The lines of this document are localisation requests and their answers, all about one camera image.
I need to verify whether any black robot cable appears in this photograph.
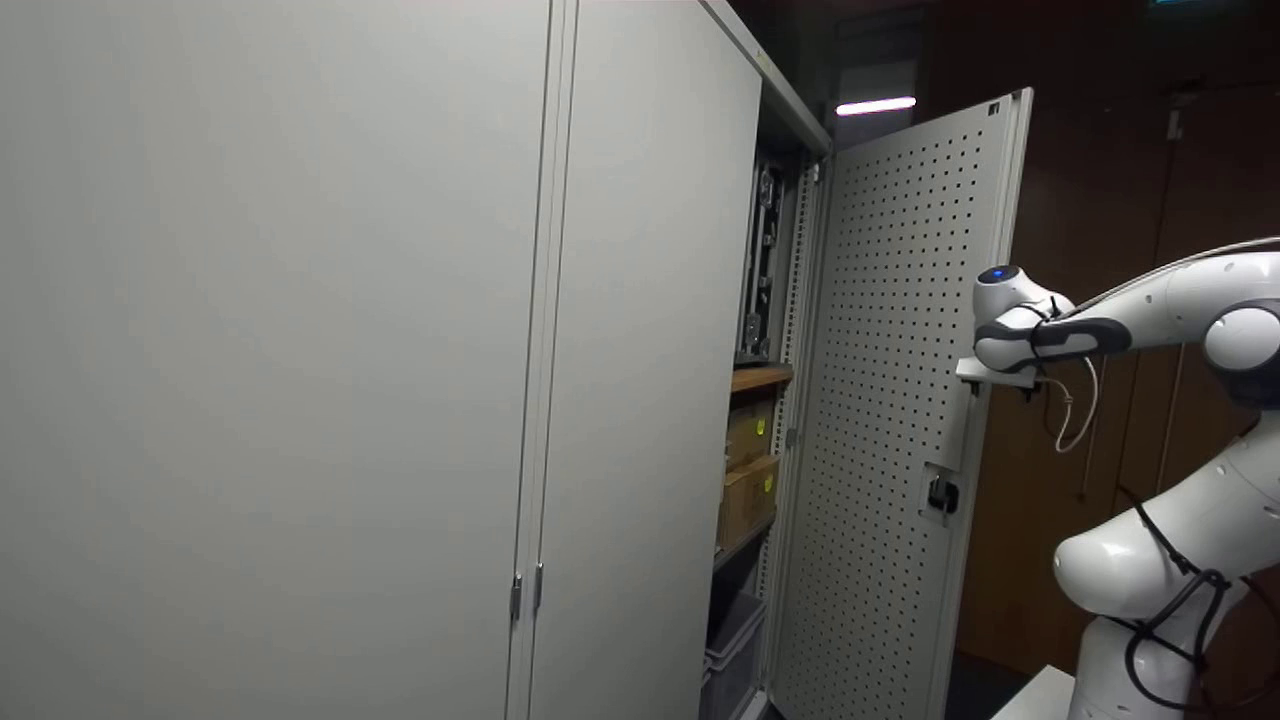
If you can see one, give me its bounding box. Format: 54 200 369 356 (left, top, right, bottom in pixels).
1117 484 1280 710

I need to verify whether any upper cardboard box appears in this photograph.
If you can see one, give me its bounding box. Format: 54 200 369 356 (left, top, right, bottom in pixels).
723 398 774 468

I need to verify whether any black door handle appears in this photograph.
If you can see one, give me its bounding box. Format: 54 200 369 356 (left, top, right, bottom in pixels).
922 458 959 517

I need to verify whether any grey plastic crate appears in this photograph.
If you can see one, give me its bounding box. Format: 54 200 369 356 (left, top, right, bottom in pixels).
701 596 763 720

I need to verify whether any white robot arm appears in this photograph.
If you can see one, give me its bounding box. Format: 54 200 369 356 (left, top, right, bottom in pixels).
963 234 1280 720

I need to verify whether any grey cabinet door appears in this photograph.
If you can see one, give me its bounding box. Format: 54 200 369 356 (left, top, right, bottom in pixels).
528 0 760 720
767 87 1033 720

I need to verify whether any wooden shelf board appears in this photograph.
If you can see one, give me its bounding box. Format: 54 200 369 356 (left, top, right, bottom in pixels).
732 362 793 394

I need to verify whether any cardboard box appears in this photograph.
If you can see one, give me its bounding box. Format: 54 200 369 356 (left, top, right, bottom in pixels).
723 398 774 468
717 454 774 556

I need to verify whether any grey neighbouring cabinet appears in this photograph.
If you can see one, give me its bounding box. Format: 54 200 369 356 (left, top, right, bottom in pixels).
0 0 549 720

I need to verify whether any lower cardboard box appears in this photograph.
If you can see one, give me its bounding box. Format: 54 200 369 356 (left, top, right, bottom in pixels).
717 454 774 556

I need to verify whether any ceiling light strip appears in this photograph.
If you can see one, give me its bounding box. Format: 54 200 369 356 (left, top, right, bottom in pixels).
830 97 916 118

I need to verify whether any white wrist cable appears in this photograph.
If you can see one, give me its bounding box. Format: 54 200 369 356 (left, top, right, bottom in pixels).
1045 352 1102 458

